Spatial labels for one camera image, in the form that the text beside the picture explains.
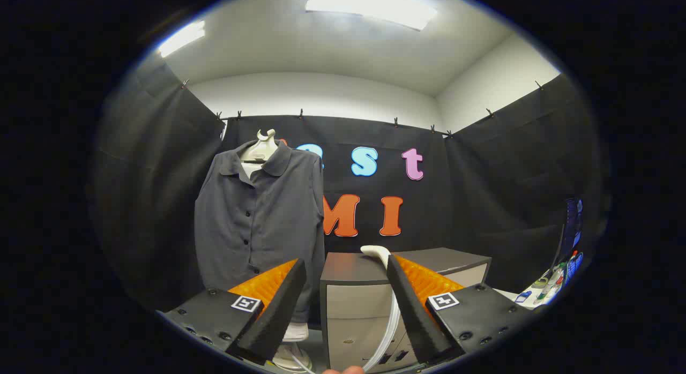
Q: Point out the grey drawer cabinet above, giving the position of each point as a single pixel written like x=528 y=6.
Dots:
x=353 y=309

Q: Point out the dark computer monitor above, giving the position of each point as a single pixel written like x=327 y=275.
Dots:
x=572 y=218

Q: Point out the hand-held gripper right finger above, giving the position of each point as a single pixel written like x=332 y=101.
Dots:
x=412 y=315

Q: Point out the dark grey button shirt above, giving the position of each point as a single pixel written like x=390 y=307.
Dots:
x=268 y=218

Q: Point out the small ceiling light panel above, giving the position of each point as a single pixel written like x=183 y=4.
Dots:
x=182 y=37

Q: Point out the beige steamer stand hanger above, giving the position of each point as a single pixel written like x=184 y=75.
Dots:
x=263 y=146

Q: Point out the white steamer base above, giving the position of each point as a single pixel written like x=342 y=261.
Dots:
x=292 y=358

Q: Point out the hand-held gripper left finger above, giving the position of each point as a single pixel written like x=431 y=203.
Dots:
x=278 y=315

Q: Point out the black backdrop cloth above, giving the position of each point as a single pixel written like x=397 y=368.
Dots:
x=482 y=202

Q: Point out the large ceiling light panel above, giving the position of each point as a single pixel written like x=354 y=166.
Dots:
x=370 y=7

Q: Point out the cluster of small desk items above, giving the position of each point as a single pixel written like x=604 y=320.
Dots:
x=554 y=280

